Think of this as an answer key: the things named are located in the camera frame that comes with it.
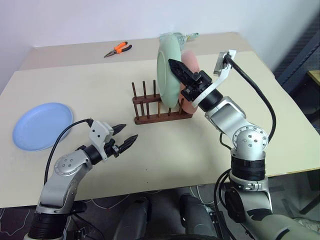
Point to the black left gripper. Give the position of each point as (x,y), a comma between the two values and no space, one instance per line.
(112,149)

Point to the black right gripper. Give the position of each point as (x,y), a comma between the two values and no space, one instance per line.
(197,83)

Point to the green plate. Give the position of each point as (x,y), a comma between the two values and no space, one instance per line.
(166,65)

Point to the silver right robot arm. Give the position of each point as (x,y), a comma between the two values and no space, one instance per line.
(250,140)

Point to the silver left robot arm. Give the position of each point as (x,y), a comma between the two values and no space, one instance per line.
(62,180)

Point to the wooden dish rack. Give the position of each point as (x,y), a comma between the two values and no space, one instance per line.
(160,118)

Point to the pink plate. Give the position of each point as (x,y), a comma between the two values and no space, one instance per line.
(191,61)

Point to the blue plate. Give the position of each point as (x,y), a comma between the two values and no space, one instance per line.
(41,126)

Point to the dark rounded shape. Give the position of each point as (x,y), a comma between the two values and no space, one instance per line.
(135,220)
(196,217)

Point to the wooden side table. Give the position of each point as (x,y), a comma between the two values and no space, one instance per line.
(315,76)

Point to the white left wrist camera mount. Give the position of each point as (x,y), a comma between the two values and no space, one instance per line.
(98,132)

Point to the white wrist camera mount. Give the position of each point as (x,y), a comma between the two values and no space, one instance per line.
(222,72)
(98,132)

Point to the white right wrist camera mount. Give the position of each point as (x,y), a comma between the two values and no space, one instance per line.
(222,72)

